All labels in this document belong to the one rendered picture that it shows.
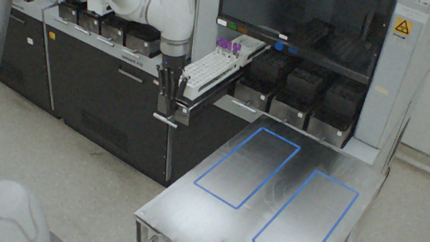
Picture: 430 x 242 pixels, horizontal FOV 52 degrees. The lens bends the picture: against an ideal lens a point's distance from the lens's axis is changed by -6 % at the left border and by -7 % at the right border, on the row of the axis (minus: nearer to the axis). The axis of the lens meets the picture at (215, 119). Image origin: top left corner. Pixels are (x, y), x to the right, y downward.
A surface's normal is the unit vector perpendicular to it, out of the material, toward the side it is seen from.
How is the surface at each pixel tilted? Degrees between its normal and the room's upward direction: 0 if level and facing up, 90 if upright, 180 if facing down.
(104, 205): 0
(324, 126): 90
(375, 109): 90
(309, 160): 0
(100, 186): 0
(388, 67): 90
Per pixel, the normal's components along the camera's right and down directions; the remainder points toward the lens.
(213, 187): 0.11, -0.80
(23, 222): 0.80, 0.04
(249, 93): -0.57, 0.44
